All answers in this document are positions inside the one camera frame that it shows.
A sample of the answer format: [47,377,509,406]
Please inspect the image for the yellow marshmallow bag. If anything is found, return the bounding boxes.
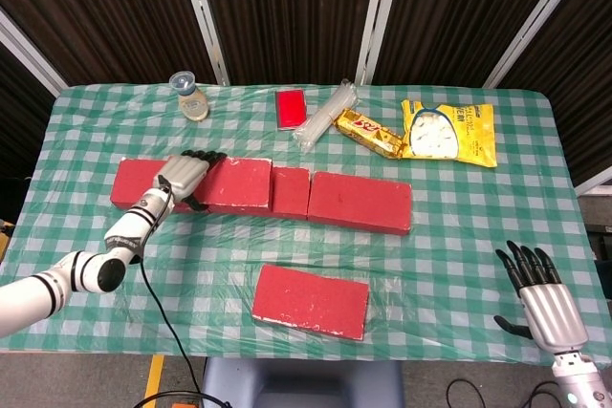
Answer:
[400,98,498,169]

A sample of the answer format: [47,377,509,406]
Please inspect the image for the flat red ink pad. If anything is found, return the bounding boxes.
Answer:
[274,88,308,132]

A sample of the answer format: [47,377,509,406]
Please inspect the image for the black cable on floor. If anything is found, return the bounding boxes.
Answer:
[447,377,558,408]

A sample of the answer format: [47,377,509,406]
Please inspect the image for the red brick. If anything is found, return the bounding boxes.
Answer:
[164,155,273,218]
[208,164,312,222]
[251,263,371,342]
[306,171,413,237]
[109,158,211,216]

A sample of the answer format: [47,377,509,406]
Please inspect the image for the green white checkered tablecloth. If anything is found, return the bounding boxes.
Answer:
[0,82,612,369]

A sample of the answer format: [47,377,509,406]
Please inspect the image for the grey cabinet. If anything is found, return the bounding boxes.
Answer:
[577,192,612,256]

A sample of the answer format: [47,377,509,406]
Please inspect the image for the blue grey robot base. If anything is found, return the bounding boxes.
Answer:
[198,358,405,408]

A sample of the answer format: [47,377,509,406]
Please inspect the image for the gold wrapped snack pack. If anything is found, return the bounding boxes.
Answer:
[333,108,407,160]

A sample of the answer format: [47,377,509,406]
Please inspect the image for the bundle of white cable ties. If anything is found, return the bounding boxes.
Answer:
[292,78,359,154]

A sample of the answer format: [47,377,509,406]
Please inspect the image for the creamy sauce bottle clear cap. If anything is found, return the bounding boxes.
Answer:
[170,71,210,121]

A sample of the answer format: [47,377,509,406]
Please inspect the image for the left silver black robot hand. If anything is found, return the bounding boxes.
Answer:
[152,148,229,213]

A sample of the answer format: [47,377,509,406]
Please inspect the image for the white metal partition post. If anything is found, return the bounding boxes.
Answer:
[573,166,612,198]
[0,9,66,97]
[357,0,405,87]
[174,0,231,87]
[482,0,600,90]

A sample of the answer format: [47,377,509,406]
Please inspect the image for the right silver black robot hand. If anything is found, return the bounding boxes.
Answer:
[493,240,589,356]

